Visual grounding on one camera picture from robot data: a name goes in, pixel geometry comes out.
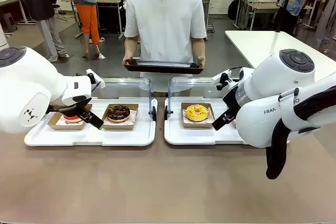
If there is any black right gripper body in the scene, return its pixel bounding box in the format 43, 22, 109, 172
222, 88, 242, 114

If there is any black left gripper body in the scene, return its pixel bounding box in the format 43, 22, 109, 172
48, 98, 92, 115

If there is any chocolate donut with nuts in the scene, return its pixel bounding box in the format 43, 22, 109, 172
106, 104, 131, 123

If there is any dark brown serving tray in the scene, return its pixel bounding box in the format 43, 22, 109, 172
122, 57, 204, 75

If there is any person's left forearm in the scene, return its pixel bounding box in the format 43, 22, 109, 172
191, 37, 206, 59

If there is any person's right forearm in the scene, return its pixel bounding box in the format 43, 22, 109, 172
124, 37, 140, 61

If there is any red glazed donut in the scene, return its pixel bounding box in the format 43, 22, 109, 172
61, 113, 85, 125

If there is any yellow glazed donut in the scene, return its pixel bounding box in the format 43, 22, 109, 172
185, 104, 209, 122

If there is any person in white shirt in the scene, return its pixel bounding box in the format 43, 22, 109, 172
124, 0, 207, 98

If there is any person's right hand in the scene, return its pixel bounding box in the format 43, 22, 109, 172
122, 52, 135, 66

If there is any white plastic display tray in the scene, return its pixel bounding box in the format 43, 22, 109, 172
24, 97, 158, 147
164, 97, 247, 146

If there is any white table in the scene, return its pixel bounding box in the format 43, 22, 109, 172
224, 29, 336, 83

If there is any thin black pole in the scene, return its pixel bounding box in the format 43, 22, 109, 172
274, 0, 294, 34

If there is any black bag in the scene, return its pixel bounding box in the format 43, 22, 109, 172
227, 0, 238, 20

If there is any white cylindrical column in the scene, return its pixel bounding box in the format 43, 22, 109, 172
0, 22, 8, 49

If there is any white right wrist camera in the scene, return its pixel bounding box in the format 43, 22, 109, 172
211, 68, 237, 91

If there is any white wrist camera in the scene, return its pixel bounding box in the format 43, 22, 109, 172
86, 68, 106, 90
211, 68, 237, 91

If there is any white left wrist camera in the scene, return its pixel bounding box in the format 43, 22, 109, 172
86, 68, 106, 90

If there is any clear lid with black handle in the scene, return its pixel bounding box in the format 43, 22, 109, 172
164, 77, 229, 121
90, 77, 158, 122

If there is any black cable sleeve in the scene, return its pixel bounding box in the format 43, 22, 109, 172
265, 91, 336, 180

